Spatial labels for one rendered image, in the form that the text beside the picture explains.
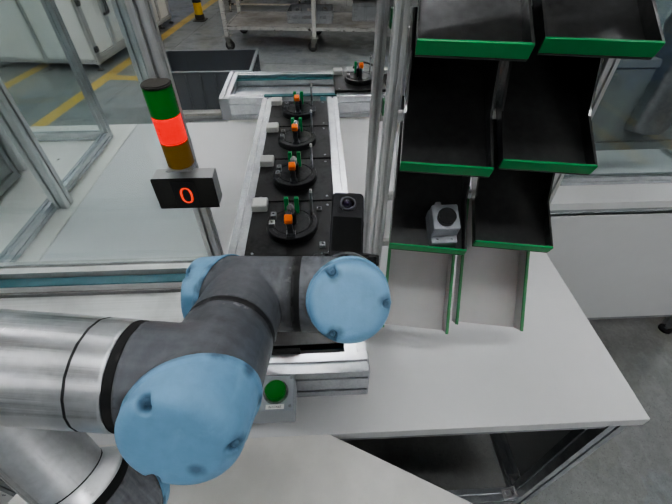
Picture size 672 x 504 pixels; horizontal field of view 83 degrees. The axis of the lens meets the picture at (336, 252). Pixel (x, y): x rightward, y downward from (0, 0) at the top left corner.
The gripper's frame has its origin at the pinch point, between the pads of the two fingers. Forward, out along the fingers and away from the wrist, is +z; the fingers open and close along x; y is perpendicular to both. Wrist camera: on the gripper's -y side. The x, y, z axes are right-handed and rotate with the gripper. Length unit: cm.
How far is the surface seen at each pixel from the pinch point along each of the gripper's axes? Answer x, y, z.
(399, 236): 9.6, -3.5, 1.4
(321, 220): -6.4, -7.2, 40.8
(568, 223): 82, -9, 73
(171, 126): -31.3, -22.0, 0.8
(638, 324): 155, 40, 131
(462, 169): 16.3, -13.4, -12.1
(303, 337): -8.3, 18.3, 11.7
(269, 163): -25, -26, 61
